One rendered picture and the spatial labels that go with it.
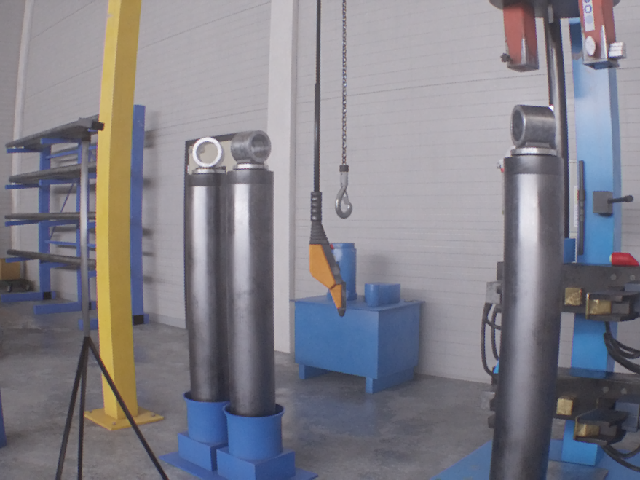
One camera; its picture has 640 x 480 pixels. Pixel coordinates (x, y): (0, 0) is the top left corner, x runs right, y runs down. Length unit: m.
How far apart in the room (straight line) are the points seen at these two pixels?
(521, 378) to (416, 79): 3.54
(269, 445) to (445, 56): 3.40
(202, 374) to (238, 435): 0.38
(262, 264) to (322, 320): 2.08
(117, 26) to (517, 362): 3.00
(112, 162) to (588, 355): 2.81
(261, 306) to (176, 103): 4.98
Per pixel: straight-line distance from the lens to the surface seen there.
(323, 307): 4.81
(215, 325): 3.08
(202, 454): 3.22
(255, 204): 2.79
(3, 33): 12.55
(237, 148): 2.87
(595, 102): 2.91
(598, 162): 2.87
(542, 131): 2.13
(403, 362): 4.85
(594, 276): 2.64
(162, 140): 7.70
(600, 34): 2.45
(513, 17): 2.69
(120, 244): 3.85
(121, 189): 3.86
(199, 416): 3.18
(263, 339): 2.86
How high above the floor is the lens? 1.26
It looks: 1 degrees down
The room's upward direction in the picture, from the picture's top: straight up
